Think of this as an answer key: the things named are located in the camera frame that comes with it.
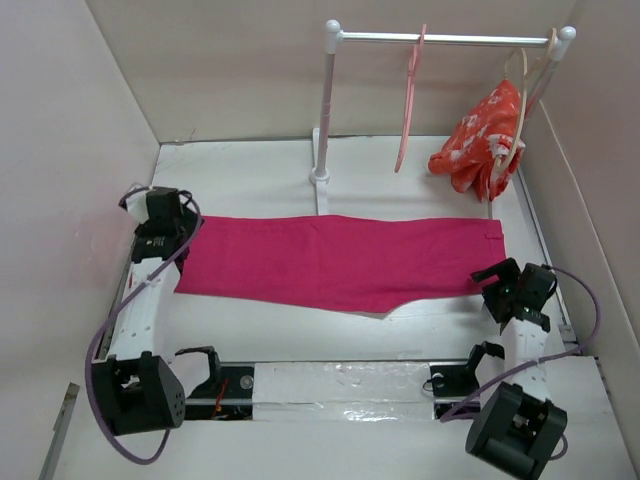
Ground metal rail left edge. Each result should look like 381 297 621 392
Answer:
37 249 131 480

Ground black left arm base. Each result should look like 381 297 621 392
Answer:
168 346 255 421

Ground white clothes rack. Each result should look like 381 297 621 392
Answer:
309 19 577 216

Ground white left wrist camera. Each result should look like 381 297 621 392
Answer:
118 184 150 224

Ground beige wooden hanger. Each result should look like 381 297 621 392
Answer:
493 27 557 174

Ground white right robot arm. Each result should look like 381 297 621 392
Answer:
462 258 567 479

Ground pink plastic hanger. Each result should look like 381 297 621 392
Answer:
394 24 427 173

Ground pink trousers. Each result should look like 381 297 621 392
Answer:
176 215 506 314

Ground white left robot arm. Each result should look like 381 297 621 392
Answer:
88 187 223 436

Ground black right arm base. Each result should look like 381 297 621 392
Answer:
422 341 504 419

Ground orange floral garment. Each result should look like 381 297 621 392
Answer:
427 80 525 202

